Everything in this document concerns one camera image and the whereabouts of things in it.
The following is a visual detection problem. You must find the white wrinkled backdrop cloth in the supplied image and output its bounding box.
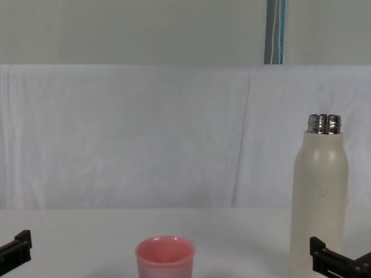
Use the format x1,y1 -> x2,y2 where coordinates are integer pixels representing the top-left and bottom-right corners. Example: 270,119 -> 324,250
0,63 -> 371,210

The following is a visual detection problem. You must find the grey striped post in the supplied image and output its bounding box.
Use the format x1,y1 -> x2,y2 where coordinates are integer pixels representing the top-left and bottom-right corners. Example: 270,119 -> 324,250
263,0 -> 287,65

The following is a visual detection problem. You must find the cream vacuum bottle steel neck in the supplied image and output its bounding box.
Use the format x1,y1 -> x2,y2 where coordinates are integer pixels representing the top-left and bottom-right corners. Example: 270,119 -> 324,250
289,114 -> 349,261

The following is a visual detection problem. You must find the pink cup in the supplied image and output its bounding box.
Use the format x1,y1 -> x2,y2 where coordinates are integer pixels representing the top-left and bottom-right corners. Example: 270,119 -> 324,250
134,236 -> 196,278

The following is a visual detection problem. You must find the white table cloth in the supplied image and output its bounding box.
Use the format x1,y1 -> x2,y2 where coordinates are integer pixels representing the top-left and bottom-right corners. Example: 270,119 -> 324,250
0,207 -> 371,278

